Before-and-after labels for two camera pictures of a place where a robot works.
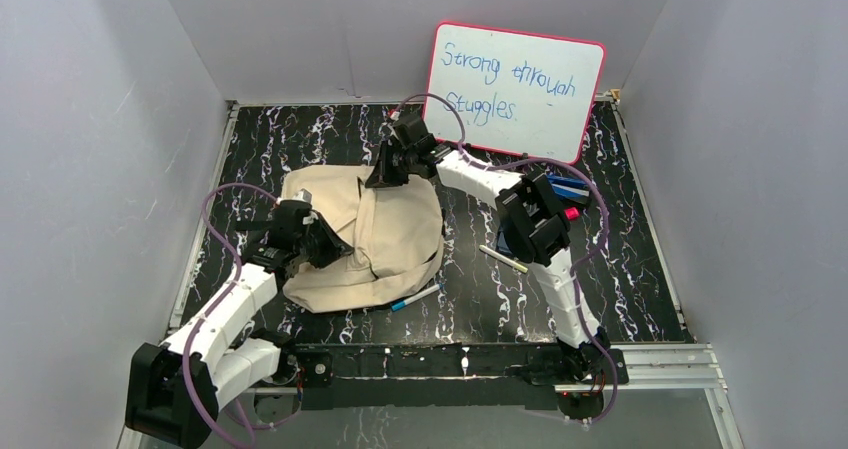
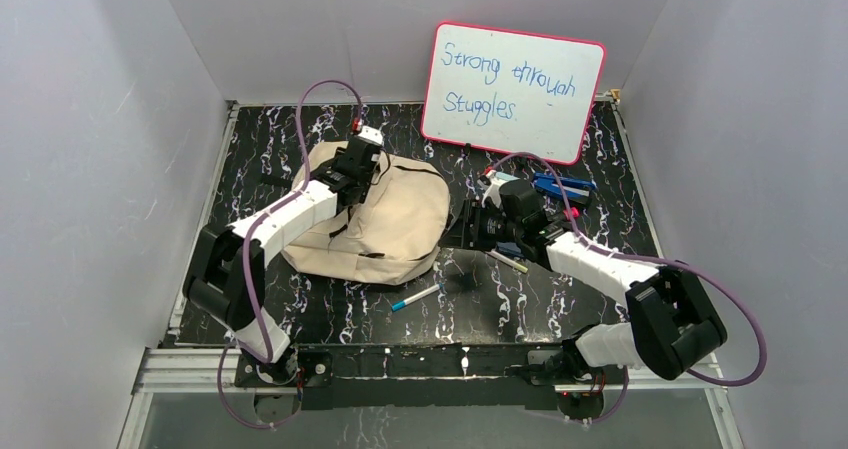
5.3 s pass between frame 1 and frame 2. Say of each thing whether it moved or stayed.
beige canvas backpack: moved
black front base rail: stayed
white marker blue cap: stayed
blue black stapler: stayed
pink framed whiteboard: stayed
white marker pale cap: stayed
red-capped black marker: stayed
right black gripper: moved
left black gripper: moved
